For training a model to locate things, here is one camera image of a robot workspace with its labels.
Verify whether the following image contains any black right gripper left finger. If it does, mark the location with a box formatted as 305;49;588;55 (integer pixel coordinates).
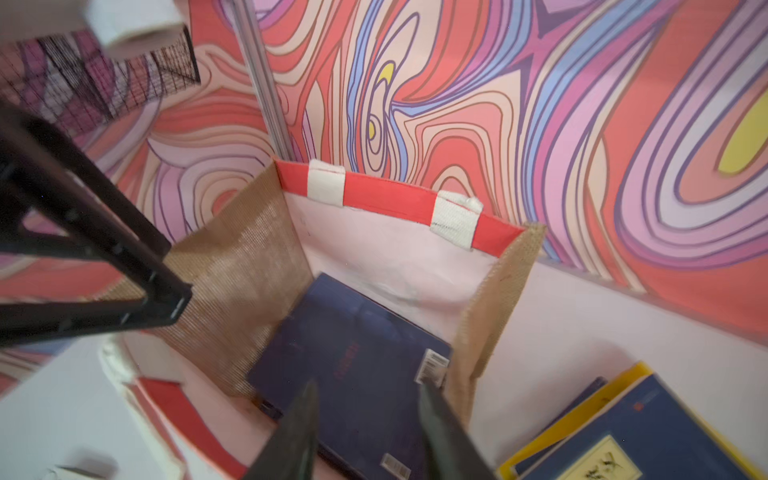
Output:
242;381;319;480

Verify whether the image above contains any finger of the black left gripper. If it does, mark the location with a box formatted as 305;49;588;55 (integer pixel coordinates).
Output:
1;101;192;347

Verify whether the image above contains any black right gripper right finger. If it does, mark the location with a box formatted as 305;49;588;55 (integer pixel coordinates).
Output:
418;382;497;480

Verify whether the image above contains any navy book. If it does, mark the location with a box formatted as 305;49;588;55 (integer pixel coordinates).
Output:
246;274;452;479
523;375;751;479

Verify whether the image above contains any red beige canvas tote bag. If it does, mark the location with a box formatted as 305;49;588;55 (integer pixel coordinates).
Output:
98;160;545;479

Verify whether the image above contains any yellow illustrated book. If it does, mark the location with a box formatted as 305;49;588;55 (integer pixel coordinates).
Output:
497;362;767;479

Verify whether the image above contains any black wire basket left wall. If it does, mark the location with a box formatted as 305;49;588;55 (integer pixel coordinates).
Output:
1;28;201;137

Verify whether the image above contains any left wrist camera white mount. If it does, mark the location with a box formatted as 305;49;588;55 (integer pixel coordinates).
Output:
83;0;186;60

